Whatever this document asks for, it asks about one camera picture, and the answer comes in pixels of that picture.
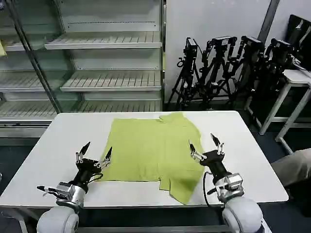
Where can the person's leg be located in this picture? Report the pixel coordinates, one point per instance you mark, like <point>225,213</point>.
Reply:
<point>295,165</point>

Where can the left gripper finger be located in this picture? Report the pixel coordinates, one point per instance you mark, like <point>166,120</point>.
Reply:
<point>81,153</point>
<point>107,157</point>

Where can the black monitor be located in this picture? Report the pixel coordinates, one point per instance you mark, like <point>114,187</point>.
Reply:
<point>297,36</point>

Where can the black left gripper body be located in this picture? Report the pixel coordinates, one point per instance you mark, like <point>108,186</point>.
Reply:
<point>88,167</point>

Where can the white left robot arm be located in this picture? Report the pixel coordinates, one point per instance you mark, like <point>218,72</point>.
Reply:
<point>60,217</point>

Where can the green shirt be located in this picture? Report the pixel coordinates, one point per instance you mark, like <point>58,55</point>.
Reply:
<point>150,150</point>

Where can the empty metal display shelf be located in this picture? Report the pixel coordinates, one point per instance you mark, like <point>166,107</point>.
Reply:
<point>109,80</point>

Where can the small white side table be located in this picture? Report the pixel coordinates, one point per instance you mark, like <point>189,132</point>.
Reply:
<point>296,77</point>

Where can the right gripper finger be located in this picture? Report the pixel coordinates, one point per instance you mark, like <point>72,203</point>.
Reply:
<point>219,146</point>
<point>198,155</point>

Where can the large white table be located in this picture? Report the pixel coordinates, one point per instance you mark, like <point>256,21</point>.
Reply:
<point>60,136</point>

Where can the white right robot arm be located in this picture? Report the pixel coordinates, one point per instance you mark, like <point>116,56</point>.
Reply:
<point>240,213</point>

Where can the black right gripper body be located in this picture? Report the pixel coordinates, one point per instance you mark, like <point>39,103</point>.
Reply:
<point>215,162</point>

